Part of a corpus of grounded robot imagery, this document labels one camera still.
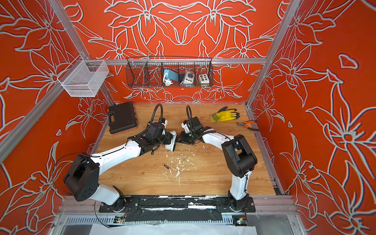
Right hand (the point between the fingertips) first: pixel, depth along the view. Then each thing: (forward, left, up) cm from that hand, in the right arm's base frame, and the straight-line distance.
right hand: (174, 141), depth 88 cm
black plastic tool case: (+23, +42, -4) cm, 48 cm away
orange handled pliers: (+20, -49, -7) cm, 53 cm away
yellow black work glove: (+28, -36, -7) cm, 46 cm away
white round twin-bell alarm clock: (-4, +2, 0) cm, 5 cm away
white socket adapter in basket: (+33, -8, +24) cm, 41 cm away
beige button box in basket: (+35, -19, +21) cm, 45 cm away
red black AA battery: (-13, +4, -8) cm, 16 cm away
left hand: (+2, +1, +4) cm, 4 cm away
